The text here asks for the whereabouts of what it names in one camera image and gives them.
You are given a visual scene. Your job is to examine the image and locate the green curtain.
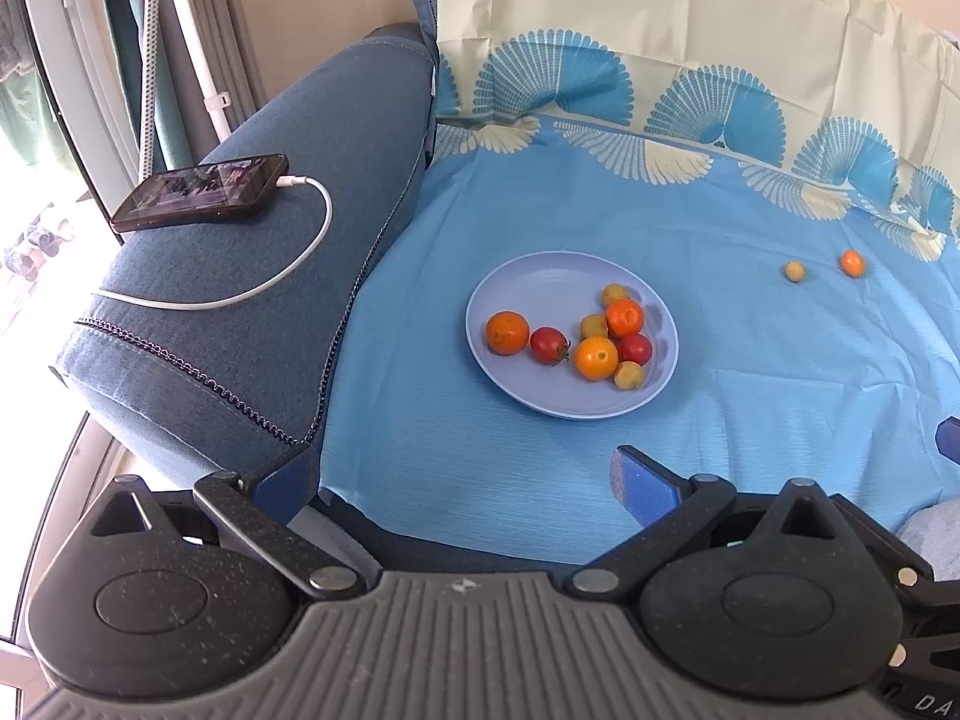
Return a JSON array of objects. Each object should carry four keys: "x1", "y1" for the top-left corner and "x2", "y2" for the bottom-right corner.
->
[{"x1": 94, "y1": 0, "x2": 196, "y2": 173}]

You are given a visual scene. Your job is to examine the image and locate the red-orange tomato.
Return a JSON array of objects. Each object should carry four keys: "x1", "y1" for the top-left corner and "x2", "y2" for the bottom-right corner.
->
[{"x1": 604, "y1": 298, "x2": 646, "y2": 339}]

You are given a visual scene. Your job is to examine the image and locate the white window frame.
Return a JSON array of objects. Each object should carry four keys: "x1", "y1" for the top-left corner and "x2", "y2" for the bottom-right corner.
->
[{"x1": 15, "y1": 0, "x2": 143, "y2": 188}]

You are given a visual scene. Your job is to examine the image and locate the lilac plastic plate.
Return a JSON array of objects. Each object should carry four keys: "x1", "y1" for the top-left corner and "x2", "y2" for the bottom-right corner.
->
[{"x1": 465, "y1": 250, "x2": 680, "y2": 421}]

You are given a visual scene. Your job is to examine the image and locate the pale blue fabric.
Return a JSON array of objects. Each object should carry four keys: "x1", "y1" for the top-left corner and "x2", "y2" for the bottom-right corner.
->
[{"x1": 896, "y1": 499, "x2": 960, "y2": 582}]

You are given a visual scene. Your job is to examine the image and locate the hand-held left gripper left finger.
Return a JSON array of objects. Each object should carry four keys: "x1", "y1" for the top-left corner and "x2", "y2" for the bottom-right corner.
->
[{"x1": 86, "y1": 451, "x2": 370, "y2": 601}]

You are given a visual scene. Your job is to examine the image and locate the yellow-orange tomato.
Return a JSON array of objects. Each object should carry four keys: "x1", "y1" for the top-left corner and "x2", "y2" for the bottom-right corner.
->
[{"x1": 574, "y1": 336, "x2": 620, "y2": 383}]

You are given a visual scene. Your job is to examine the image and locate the black smartphone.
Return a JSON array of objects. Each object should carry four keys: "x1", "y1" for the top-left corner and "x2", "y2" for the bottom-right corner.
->
[{"x1": 110, "y1": 153, "x2": 291, "y2": 234}]

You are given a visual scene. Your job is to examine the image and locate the white pole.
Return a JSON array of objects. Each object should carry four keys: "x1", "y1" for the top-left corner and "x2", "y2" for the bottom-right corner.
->
[{"x1": 154, "y1": 0, "x2": 233, "y2": 142}]

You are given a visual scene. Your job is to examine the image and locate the orange tangerine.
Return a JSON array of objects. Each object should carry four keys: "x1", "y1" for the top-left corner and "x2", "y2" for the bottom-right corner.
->
[{"x1": 485, "y1": 310, "x2": 531, "y2": 356}]

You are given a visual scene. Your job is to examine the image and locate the blue fan-print sheet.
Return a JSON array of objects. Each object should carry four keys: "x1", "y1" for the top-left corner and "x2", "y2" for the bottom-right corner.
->
[{"x1": 319, "y1": 0, "x2": 960, "y2": 567}]

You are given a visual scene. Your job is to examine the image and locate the white charging cable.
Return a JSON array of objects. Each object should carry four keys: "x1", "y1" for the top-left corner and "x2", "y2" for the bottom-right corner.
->
[{"x1": 90, "y1": 174, "x2": 335, "y2": 312}]

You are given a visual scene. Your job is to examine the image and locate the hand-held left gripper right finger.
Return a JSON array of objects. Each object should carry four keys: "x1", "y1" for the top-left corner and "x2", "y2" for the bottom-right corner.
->
[{"x1": 562, "y1": 445, "x2": 852, "y2": 602}]

